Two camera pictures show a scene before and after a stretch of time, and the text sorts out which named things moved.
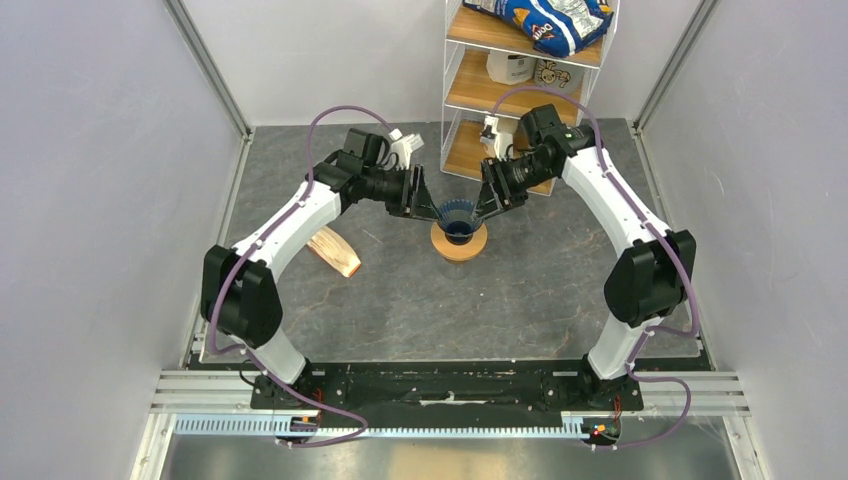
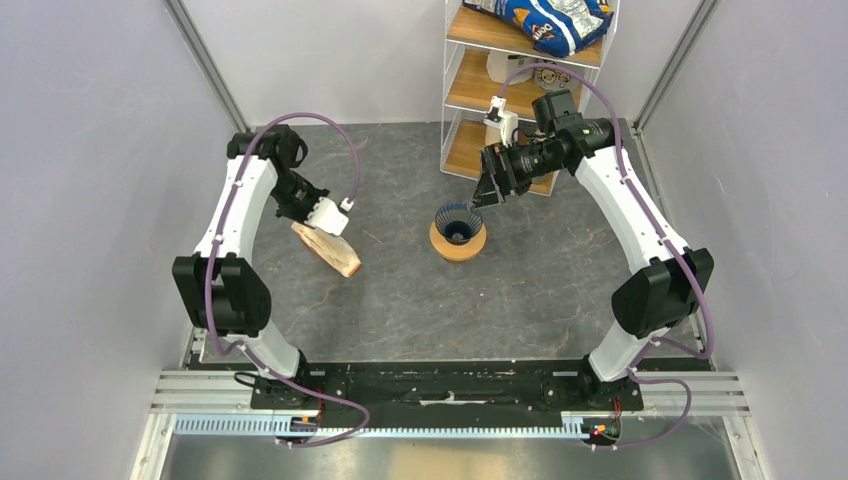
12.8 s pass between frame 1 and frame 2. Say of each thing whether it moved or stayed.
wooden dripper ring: stayed
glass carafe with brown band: stayed
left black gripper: moved
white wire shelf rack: stayed
